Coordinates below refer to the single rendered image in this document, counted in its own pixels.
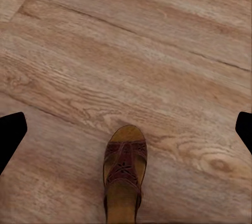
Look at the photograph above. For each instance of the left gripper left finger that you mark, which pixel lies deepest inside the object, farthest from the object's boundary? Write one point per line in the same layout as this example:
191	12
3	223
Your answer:
13	128

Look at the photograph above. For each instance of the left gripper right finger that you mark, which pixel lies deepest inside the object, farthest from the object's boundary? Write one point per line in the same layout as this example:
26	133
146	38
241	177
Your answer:
244	128

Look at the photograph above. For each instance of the sandal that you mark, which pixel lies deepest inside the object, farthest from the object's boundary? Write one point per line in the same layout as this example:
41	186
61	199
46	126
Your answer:
124	166

